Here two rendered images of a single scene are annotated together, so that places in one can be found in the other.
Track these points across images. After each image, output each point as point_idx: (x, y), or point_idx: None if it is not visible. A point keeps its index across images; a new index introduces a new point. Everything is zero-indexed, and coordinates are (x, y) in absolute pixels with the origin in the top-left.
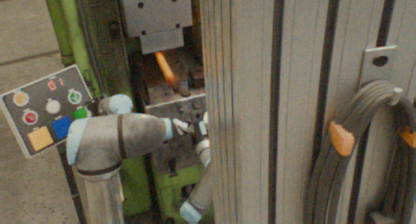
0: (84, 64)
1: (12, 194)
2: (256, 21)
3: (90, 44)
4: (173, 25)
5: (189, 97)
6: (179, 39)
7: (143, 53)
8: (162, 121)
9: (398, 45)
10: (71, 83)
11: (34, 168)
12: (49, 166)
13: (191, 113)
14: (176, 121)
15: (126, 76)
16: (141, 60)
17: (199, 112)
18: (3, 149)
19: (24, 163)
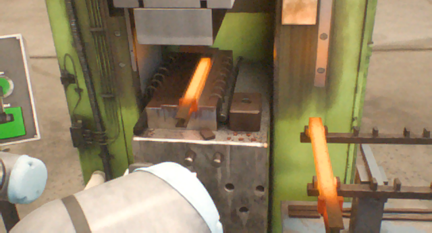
0: (66, 45)
1: (20, 211)
2: None
3: (71, 11)
4: (194, 1)
5: (211, 140)
6: (205, 31)
7: (138, 42)
8: (15, 161)
9: None
10: (3, 62)
11: (63, 186)
12: (79, 190)
13: (129, 166)
14: (127, 173)
15: (132, 82)
16: (170, 63)
17: (145, 167)
18: (48, 151)
19: (57, 175)
